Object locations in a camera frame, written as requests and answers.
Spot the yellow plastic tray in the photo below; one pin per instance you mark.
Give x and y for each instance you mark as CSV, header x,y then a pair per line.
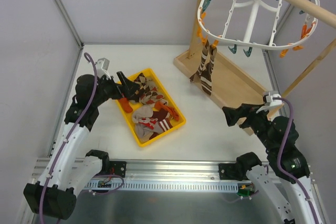
x,y
127,108

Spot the perforated cable duct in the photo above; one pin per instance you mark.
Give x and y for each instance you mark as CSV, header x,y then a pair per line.
x,y
216,187

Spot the grey sock with striped cuff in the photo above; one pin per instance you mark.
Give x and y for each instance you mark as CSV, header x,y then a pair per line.
x,y
159,128

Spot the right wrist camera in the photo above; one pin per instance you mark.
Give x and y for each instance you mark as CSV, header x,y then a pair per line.
x,y
271,99

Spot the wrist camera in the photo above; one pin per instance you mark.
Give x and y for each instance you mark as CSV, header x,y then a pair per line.
x,y
271,99
102,65

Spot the white round clip hanger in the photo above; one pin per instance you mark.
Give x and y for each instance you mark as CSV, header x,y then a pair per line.
x,y
251,23

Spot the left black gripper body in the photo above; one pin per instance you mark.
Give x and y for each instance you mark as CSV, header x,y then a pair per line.
x,y
118,87

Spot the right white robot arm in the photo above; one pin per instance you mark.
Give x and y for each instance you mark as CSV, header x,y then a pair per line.
x,y
272,122

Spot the brown argyle sock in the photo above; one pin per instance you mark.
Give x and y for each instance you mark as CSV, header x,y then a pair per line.
x,y
147,93

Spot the orange clothes peg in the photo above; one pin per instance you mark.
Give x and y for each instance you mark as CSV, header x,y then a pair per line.
x,y
214,43
203,39
283,53

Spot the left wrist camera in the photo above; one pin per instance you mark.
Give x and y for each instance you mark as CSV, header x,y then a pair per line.
x,y
102,65

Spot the teal clothes peg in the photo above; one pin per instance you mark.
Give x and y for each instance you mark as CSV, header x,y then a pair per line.
x,y
248,51
233,49

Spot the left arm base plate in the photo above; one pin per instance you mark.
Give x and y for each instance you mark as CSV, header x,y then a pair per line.
x,y
117,168

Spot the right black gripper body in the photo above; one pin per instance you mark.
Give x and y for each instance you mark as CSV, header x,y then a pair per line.
x,y
247,114

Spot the brown white striped sock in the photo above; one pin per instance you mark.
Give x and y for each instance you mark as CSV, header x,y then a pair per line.
x,y
201,65

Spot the dark red sock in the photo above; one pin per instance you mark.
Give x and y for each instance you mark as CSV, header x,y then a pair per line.
x,y
160,115

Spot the green circuit board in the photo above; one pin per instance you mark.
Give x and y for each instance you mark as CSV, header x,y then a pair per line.
x,y
245,191

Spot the beige sock with red pattern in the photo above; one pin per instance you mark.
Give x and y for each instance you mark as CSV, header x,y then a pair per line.
x,y
142,121

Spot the aluminium mounting rail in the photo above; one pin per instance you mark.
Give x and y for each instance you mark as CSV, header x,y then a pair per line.
x,y
151,170

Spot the orange sock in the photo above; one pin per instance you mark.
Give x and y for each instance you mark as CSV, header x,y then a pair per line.
x,y
172,111

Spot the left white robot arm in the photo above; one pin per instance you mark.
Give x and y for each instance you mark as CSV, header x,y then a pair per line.
x,y
55,192

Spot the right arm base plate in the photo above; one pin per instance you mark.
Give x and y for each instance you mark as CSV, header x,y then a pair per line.
x,y
227,171

